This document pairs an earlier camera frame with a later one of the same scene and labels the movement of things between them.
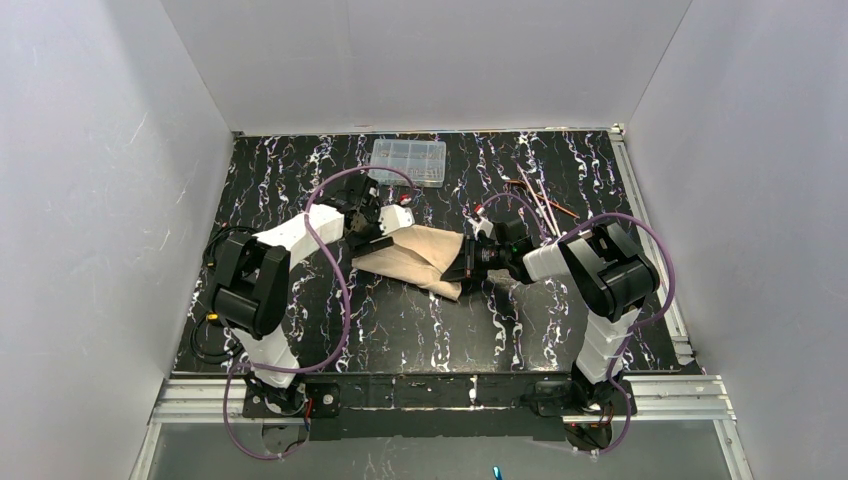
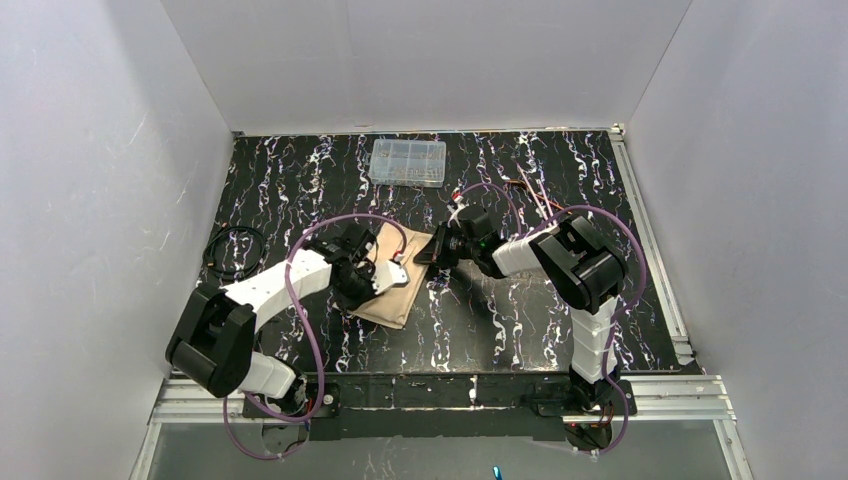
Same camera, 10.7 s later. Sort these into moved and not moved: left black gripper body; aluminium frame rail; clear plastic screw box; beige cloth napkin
Moved: left black gripper body; beige cloth napkin
Not moved: aluminium frame rail; clear plastic screw box
